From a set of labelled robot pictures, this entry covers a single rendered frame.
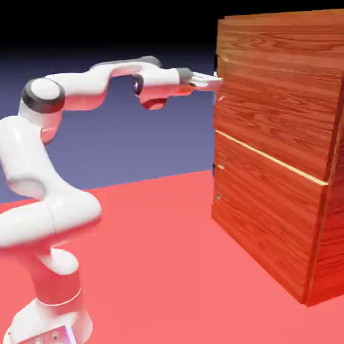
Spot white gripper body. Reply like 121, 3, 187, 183
190, 71, 224, 91

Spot wooden cabinet door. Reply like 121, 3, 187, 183
213, 54, 344, 186
211, 130, 329, 306

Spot red-brown wooden cabinet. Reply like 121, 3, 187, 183
210, 9, 344, 308

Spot curved metal door handle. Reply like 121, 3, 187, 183
212, 163, 226, 203
212, 53, 226, 105

